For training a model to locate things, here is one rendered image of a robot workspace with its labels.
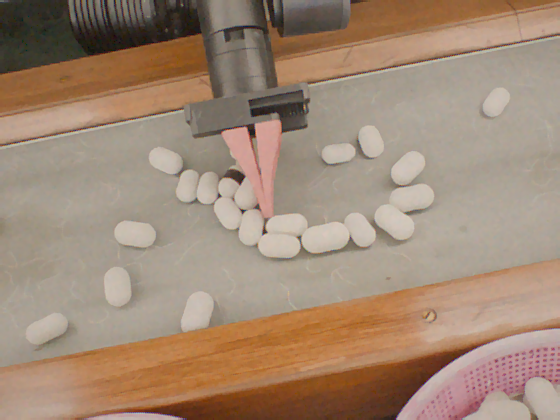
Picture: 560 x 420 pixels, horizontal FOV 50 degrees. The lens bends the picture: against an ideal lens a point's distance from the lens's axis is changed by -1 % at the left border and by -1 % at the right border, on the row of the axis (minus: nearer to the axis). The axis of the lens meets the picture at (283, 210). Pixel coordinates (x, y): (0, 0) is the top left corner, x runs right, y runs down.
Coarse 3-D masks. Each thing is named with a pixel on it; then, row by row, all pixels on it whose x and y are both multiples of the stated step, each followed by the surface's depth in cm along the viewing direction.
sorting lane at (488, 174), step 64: (448, 64) 65; (512, 64) 63; (128, 128) 65; (320, 128) 60; (384, 128) 59; (448, 128) 57; (512, 128) 56; (0, 192) 60; (64, 192) 59; (128, 192) 58; (320, 192) 54; (384, 192) 53; (448, 192) 52; (512, 192) 51; (0, 256) 54; (64, 256) 53; (128, 256) 52; (192, 256) 51; (256, 256) 50; (320, 256) 49; (384, 256) 48; (448, 256) 47; (512, 256) 46; (0, 320) 49; (128, 320) 47
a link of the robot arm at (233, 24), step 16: (208, 0) 49; (224, 0) 49; (240, 0) 49; (256, 0) 50; (272, 0) 51; (208, 16) 49; (224, 16) 49; (240, 16) 49; (256, 16) 49; (272, 16) 52; (208, 32) 50; (240, 32) 50
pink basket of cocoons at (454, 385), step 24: (528, 336) 38; (552, 336) 38; (456, 360) 38; (480, 360) 38; (504, 360) 39; (528, 360) 39; (552, 360) 39; (432, 384) 37; (456, 384) 38; (480, 384) 39; (504, 384) 40; (552, 384) 40; (408, 408) 36; (432, 408) 37; (456, 408) 39
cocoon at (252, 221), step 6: (252, 210) 51; (258, 210) 51; (246, 216) 51; (252, 216) 50; (258, 216) 51; (246, 222) 50; (252, 222) 50; (258, 222) 50; (240, 228) 50; (246, 228) 50; (252, 228) 49; (258, 228) 50; (240, 234) 50; (246, 234) 49; (252, 234) 49; (258, 234) 50; (246, 240) 50; (252, 240) 50; (258, 240) 50
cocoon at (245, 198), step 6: (246, 180) 53; (240, 186) 53; (246, 186) 53; (240, 192) 52; (246, 192) 52; (252, 192) 52; (234, 198) 53; (240, 198) 52; (246, 198) 52; (252, 198) 52; (240, 204) 52; (246, 204) 52; (252, 204) 53
